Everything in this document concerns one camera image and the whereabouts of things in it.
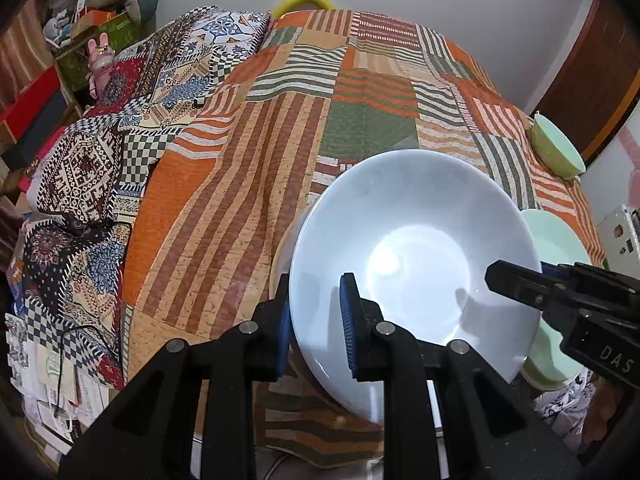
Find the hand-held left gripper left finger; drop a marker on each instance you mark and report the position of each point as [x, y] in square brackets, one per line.
[283, 330]

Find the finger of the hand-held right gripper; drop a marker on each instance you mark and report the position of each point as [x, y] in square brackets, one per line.
[520, 285]
[560, 269]

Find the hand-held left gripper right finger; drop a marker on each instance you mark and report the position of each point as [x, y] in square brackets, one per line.
[348, 330]

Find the white plate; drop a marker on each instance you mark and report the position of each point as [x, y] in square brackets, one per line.
[415, 240]

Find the pale green plate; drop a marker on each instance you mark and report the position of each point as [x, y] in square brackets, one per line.
[545, 384]
[550, 240]

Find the white printed box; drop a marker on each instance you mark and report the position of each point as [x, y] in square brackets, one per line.
[620, 235]

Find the white floral cloth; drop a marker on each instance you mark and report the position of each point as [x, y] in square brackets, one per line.
[562, 407]

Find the pale green bowl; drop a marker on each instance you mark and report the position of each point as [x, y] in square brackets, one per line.
[557, 147]

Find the orange striped patchwork quilt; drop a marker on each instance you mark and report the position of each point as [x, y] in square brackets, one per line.
[240, 175]

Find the wooden door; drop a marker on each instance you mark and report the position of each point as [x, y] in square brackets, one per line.
[580, 80]

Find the patterned patchwork blanket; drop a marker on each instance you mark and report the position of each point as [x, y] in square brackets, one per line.
[100, 170]

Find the pile of papers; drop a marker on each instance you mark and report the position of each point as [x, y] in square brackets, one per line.
[45, 385]

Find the pink bunny toy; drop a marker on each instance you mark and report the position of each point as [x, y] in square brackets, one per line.
[101, 62]

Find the green box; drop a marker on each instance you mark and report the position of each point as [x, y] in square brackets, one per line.
[80, 60]

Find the red box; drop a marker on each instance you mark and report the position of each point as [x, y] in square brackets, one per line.
[27, 102]

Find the orange box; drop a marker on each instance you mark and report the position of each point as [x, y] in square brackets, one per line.
[97, 19]

